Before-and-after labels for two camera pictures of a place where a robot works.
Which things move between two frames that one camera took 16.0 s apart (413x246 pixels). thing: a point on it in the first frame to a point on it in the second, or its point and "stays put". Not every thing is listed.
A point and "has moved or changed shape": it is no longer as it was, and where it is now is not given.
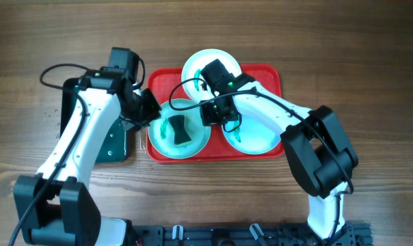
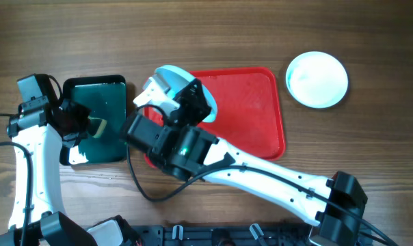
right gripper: x=207 y=119 to x=195 y=96
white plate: x=161 y=132 has moved or changed shape
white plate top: x=195 y=64 to x=316 y=79
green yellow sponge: x=178 y=124 has moved or changed shape
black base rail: x=290 y=234 stays put
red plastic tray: x=218 y=113 stays put
